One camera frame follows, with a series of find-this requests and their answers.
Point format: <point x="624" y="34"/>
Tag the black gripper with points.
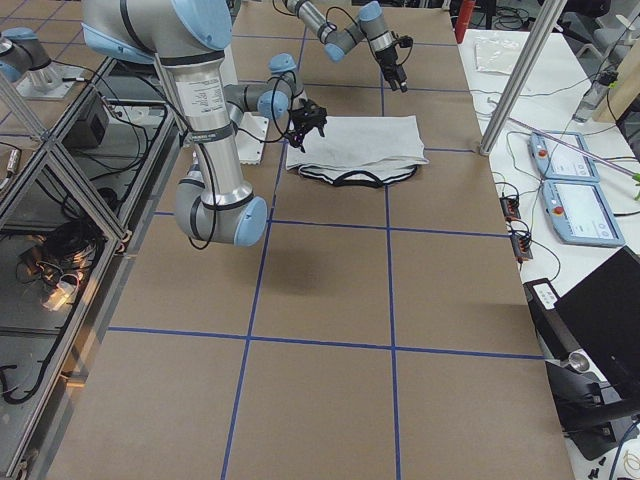
<point x="306" y="118"/>
<point x="388" y="61"/>

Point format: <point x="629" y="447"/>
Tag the grey cartoon print t-shirt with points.
<point x="360" y="151"/>

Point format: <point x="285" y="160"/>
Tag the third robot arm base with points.
<point x="26" y="63"/>

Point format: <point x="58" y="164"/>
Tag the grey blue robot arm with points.
<point x="368" y="26"/>
<point x="187" y="41"/>

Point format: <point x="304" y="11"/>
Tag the white plastic bag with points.
<point x="496" y="56"/>

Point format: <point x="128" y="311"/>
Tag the red fire extinguisher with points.
<point x="465" y="12"/>

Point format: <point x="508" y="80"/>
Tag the upper red circuit board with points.
<point x="510" y="208"/>

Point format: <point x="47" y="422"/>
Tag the red circuit board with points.
<point x="510" y="208"/>
<point x="521" y="245"/>

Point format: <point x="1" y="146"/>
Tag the upper blue teach pendant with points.
<point x="558" y="162"/>

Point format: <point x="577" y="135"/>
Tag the blue teach pendant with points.
<point x="558" y="162"/>
<point x="580" y="214"/>

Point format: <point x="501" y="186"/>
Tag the lower red circuit board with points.
<point x="521" y="245"/>

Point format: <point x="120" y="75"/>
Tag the black power supply box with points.
<point x="89" y="129"/>

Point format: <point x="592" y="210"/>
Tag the lower blue teach pendant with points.
<point x="580" y="214"/>

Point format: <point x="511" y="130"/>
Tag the silver reach grabber stick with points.
<point x="610" y="164"/>

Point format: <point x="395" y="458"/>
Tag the black laptop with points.
<point x="602" y="314"/>

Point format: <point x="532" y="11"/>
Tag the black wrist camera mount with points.
<point x="308" y="113"/>
<point x="403" y="41"/>

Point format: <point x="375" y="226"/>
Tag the aluminium frame post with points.
<point x="543" y="25"/>

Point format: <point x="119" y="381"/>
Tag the aluminium side frame rail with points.
<point x="66" y="215"/>

